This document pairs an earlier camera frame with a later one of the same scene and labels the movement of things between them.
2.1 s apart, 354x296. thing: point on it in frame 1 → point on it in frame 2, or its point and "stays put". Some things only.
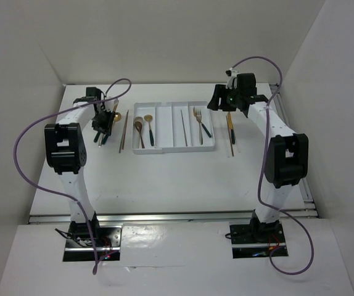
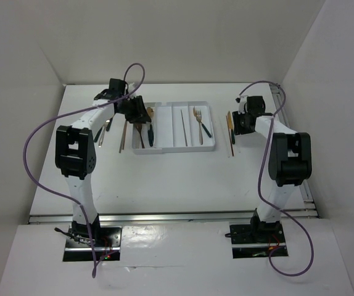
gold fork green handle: (202, 125) stays put
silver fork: (198, 115) stays put
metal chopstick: (184, 129) stays put
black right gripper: (221, 91) → (237, 129)
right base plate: (244, 243) stays put
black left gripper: (106, 127) → (139, 114)
